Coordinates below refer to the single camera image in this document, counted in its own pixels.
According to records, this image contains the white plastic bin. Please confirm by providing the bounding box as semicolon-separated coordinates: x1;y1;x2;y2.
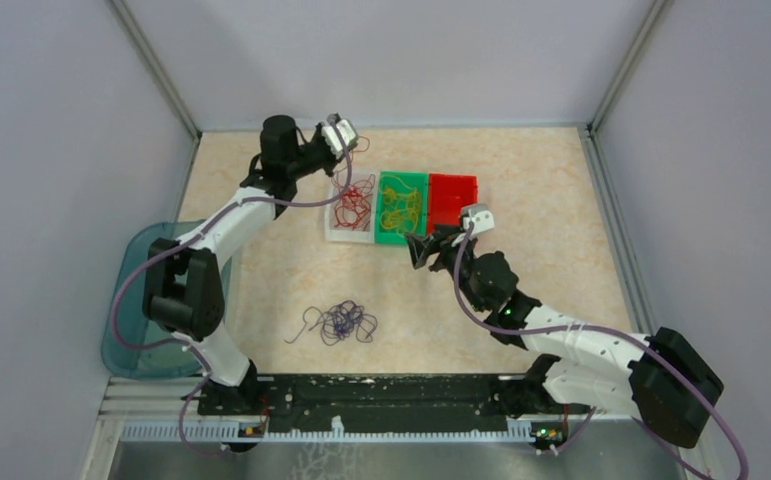
323;167;380;244

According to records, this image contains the aluminium frame rail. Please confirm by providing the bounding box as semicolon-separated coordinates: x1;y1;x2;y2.
97;374;699;444

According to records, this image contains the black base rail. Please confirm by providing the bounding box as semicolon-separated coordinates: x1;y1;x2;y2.
195;374;588;434

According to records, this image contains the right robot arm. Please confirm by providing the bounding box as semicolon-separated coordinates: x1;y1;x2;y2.
404;226;724;449

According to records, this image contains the green plastic bin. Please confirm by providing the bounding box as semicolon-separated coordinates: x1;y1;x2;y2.
373;170;429;245

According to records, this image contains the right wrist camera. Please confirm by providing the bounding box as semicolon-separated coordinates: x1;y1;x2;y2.
460;203;495;235

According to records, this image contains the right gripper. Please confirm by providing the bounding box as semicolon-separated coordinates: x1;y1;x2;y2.
406;222;487;312

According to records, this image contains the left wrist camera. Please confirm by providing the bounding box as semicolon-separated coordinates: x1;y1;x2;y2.
321;113;359;160

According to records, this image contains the teal plastic basin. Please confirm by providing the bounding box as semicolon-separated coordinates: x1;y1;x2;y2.
101;221;201;381

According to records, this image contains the cable pile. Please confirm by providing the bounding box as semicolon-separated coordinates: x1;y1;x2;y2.
284;299;380;348

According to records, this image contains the red plastic bin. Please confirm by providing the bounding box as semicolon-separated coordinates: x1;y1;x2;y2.
426;173;478;234

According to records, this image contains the yellow cable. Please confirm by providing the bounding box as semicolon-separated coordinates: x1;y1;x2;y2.
379;177;425;234

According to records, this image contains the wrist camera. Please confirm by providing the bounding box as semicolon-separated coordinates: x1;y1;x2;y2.
321;113;359;160
460;203;495;235

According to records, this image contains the red cable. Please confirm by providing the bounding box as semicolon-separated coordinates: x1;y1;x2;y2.
330;185;374;233
331;135;372;200

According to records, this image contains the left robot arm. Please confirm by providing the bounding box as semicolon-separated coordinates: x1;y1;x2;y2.
142;114;359;414

